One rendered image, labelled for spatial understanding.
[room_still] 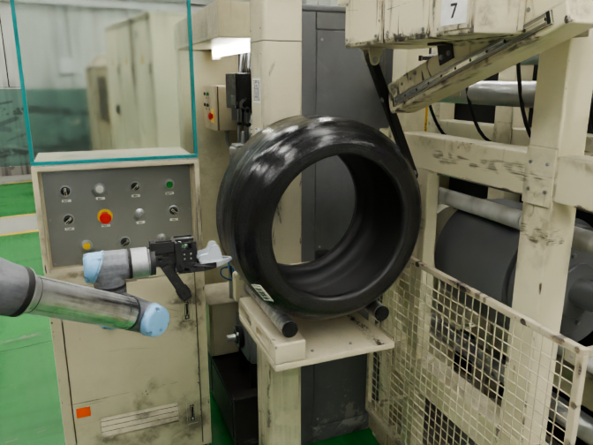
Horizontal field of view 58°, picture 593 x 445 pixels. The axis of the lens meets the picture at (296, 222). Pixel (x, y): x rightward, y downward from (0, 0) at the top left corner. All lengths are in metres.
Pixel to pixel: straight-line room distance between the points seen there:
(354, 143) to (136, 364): 1.25
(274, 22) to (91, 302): 0.96
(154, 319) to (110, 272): 0.17
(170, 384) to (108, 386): 0.23
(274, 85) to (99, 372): 1.22
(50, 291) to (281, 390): 1.07
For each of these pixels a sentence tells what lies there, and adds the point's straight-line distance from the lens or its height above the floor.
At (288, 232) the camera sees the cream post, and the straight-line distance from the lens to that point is 1.77.
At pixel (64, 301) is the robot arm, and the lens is 1.16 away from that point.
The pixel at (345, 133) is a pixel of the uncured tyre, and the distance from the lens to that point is 1.38.
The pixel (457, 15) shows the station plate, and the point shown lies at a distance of 1.30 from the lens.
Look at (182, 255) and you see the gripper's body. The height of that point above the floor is 1.12.
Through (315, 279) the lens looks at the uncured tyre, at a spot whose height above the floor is 0.93.
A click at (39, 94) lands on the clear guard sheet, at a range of 1.96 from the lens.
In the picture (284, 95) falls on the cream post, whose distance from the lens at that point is 1.70.
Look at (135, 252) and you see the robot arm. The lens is 1.38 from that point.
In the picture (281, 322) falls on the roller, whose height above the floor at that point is 0.91.
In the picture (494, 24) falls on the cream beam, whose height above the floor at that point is 1.66.
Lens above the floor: 1.54
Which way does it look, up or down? 15 degrees down
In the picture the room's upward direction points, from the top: straight up
